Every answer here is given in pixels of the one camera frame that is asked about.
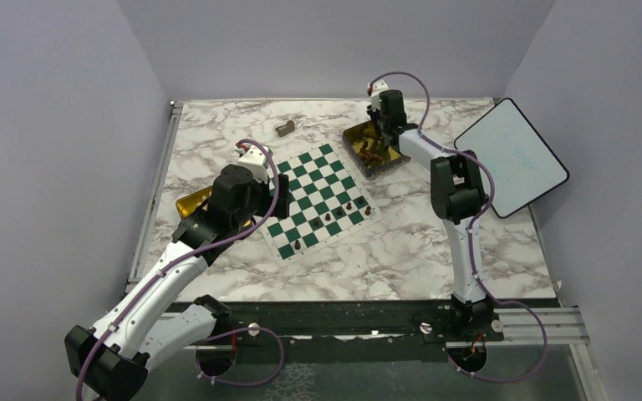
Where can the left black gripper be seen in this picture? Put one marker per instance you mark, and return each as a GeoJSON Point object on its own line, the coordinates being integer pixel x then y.
{"type": "Point", "coordinates": [269, 200]}

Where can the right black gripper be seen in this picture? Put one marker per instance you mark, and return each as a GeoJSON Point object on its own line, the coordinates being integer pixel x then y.
{"type": "Point", "coordinates": [373, 114]}

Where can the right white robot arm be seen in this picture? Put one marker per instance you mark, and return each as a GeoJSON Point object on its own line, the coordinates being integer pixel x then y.
{"type": "Point", "coordinates": [457, 198]}

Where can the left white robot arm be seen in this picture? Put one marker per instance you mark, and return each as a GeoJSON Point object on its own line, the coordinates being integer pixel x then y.
{"type": "Point", "coordinates": [114, 356]}

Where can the gold tin with dark pieces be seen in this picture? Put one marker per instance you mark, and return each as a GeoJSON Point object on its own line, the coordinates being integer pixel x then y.
{"type": "Point", "coordinates": [368, 151]}

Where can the green white chess board mat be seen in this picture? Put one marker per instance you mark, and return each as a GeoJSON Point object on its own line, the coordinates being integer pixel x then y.
{"type": "Point", "coordinates": [320, 181]}

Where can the gold tin with white pieces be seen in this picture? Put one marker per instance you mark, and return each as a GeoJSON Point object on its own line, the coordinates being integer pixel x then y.
{"type": "Point", "coordinates": [193, 209]}

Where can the small grey tan clip device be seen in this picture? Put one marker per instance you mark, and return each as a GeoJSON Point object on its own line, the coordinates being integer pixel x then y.
{"type": "Point", "coordinates": [285, 128]}

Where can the small whiteboard tablet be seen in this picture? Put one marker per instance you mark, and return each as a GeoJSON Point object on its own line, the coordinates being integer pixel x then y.
{"type": "Point", "coordinates": [522, 164]}

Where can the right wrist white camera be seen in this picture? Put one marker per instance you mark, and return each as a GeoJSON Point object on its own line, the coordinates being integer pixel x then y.
{"type": "Point", "coordinates": [377, 88]}

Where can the wrist white camera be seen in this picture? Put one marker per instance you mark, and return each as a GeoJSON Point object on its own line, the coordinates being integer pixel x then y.
{"type": "Point", "coordinates": [377, 88]}
{"type": "Point", "coordinates": [253, 159]}

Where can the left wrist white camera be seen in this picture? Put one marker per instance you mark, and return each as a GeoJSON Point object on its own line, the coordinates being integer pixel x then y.
{"type": "Point", "coordinates": [253, 159]}

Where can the black metal base frame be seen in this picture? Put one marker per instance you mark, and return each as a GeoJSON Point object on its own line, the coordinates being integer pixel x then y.
{"type": "Point", "coordinates": [354, 332]}

